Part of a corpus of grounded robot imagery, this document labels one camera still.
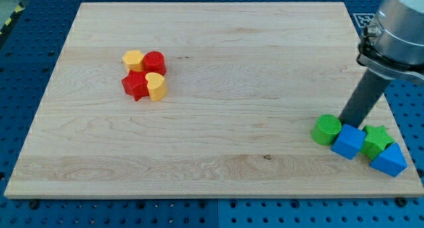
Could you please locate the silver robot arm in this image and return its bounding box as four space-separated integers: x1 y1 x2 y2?
357 0 423 86

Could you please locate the yellow heart block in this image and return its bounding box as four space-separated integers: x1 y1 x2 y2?
145 72 168 101

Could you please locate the light wooden board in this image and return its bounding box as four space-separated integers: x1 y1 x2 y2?
5 2 423 200

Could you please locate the red cylinder block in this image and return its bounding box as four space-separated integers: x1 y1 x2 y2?
142 51 166 76

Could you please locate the red star block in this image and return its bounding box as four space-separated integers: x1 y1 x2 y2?
121 70 149 101

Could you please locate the yellow hexagon block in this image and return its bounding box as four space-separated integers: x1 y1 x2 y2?
122 50 144 72

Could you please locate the green cylinder block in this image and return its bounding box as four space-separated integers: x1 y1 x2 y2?
311 114 342 145

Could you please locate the blue cube block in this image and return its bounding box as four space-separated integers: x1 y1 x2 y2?
331 124 366 160

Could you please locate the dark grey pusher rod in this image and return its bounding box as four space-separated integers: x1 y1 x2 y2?
339 69 391 128

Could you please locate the green star block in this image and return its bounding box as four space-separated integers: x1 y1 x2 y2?
360 125 395 160

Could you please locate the black white fiducial tag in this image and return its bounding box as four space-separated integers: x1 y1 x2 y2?
352 13 374 29

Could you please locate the blue triangle block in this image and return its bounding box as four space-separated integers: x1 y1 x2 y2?
370 143 408 177

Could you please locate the yellow black hazard tape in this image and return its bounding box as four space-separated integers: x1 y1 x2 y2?
1 2 25 36

